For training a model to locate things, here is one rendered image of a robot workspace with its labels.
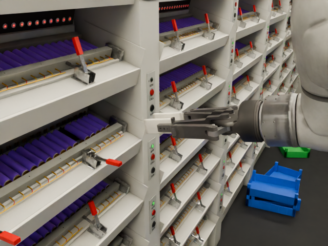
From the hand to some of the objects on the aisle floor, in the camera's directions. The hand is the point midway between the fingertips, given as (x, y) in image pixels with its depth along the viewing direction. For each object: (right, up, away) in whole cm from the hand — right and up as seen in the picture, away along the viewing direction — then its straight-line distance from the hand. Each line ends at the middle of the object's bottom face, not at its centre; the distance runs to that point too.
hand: (164, 123), depth 70 cm
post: (-12, -88, +64) cm, 109 cm away
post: (+20, -64, +121) cm, 138 cm away
